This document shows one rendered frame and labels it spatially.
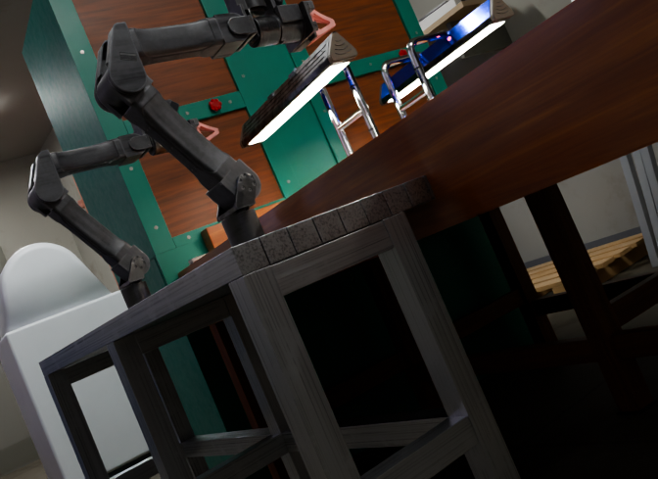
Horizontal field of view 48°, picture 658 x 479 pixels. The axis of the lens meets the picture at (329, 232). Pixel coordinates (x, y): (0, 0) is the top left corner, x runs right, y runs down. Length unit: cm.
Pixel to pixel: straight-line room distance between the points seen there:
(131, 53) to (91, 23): 125
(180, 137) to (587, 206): 361
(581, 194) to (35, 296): 317
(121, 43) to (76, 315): 314
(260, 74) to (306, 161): 34
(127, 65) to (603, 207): 365
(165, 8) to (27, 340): 223
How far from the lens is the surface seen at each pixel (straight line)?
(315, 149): 263
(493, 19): 217
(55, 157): 186
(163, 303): 120
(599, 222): 465
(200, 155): 129
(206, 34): 140
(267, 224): 166
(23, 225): 860
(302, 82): 193
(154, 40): 136
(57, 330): 431
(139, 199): 234
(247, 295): 95
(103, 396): 432
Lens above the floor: 60
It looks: 3 degrees up
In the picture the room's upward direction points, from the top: 23 degrees counter-clockwise
